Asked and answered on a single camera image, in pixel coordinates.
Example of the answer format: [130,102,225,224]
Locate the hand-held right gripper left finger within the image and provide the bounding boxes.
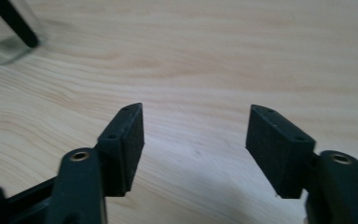
[95,102,145,198]

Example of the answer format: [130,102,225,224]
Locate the black stick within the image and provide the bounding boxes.
[0,0,41,49]

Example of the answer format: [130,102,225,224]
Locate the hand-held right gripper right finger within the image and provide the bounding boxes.
[245,104,317,200]

